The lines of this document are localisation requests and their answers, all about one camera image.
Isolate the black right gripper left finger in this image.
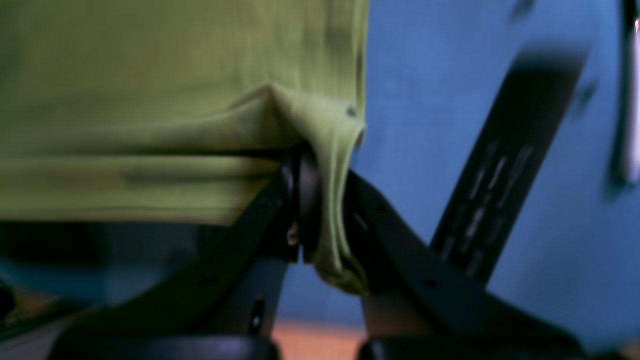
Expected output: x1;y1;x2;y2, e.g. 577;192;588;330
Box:
75;145;321;338

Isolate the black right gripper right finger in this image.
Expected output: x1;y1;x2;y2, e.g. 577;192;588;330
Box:
343;171;576;346

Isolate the olive green t-shirt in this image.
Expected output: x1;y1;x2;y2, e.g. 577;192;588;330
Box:
1;0;370;295

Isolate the blue table cloth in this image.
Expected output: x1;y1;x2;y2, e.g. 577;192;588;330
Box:
352;0;640;353

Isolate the black remote control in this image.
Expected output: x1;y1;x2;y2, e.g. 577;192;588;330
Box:
430;47;588;285

